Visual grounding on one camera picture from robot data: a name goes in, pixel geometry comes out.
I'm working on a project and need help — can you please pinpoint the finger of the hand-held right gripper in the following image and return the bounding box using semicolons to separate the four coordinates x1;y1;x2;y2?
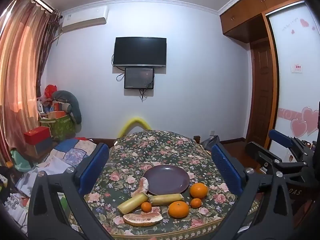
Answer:
244;141;309;178
268;129;314;164

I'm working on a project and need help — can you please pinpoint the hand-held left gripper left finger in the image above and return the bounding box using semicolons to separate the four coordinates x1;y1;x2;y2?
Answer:
27;142;118;240

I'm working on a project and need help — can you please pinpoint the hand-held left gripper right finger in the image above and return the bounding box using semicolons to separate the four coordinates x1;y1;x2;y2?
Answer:
211;144;294;240

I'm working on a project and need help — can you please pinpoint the large orange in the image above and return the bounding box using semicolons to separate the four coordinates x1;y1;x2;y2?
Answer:
168;201;190;218
189;182;209;200

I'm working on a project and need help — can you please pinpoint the sugarcane piece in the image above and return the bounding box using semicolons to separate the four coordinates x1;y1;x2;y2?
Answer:
117;193;149;215
149;193;185;205

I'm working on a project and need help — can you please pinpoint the purple plate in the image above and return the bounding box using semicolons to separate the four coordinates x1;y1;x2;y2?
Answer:
142;164;190;196

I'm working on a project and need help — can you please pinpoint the pomelo segment with yellow rind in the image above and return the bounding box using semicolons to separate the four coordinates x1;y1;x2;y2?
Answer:
122;212;163;227

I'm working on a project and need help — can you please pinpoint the patchwork quilt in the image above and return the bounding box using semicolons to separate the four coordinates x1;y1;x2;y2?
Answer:
37;137;100;175

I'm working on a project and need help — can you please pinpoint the white wardrobe door with hearts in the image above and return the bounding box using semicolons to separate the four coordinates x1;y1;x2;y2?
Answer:
265;1;320;160

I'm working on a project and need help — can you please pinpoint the brown wooden door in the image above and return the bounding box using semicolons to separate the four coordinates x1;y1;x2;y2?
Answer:
246;40;278;145

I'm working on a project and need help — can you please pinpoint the green storage bag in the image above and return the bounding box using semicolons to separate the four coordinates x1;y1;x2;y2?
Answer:
40;114;77;140

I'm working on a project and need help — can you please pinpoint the peeled white pomelo segment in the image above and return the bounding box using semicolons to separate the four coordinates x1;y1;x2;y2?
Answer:
131;177;150;198

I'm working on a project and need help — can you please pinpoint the red box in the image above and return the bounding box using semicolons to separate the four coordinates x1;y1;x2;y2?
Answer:
24;126;52;145

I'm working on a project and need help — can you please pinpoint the floral blanket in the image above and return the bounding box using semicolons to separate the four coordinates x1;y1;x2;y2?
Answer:
67;129;263;238

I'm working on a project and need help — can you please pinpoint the grey pillow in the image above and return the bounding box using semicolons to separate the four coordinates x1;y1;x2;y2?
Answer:
51;90;82;125

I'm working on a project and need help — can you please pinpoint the light green plastic container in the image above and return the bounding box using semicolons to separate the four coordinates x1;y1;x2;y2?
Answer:
10;147;34;173

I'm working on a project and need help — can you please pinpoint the red bag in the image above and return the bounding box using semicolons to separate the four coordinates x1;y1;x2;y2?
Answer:
44;84;58;98

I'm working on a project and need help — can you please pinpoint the pink curtain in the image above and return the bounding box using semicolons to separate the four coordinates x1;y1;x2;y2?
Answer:
0;0;60;155

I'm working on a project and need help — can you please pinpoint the wooden overhead cabinet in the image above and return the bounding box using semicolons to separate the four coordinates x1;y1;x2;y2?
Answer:
217;0;310;43

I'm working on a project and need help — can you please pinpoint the white air conditioner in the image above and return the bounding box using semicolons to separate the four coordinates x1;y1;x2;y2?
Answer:
61;6;110;33

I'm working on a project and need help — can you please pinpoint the black monitor cable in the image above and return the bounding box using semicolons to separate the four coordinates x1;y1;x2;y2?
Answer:
139;88;153;103

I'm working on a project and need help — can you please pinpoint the small black wall monitor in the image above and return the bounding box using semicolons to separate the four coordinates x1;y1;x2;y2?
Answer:
124;67;155;90

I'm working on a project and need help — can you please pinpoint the black wall television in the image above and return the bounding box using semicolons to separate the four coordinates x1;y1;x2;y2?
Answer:
113;37;167;68

